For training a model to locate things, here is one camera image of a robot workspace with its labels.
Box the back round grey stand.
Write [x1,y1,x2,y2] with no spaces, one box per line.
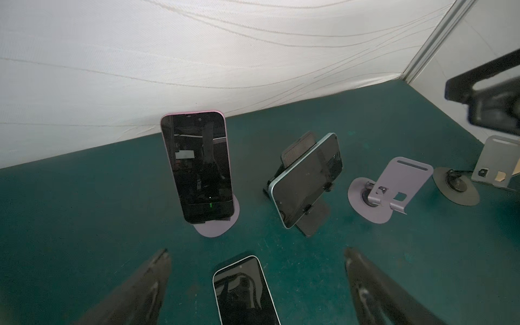
[192,195,240,238]

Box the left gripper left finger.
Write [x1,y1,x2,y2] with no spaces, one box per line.
[75,249,171,324]

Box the landscape black phone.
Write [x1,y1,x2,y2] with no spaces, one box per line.
[268,133,343,229]

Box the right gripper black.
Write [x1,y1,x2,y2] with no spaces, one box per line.
[444,50,519,135]

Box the right round grey stand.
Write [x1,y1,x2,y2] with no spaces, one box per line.
[348,157,433,224]

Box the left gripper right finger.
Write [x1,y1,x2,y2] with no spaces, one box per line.
[344,247,445,324]

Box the phone silver edge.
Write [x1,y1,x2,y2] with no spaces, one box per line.
[213,255,280,325]

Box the round grey stand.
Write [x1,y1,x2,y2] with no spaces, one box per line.
[192,195,240,238]
[348,157,433,224]

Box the far right dark stand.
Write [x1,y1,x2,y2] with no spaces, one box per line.
[433,135,519,207]

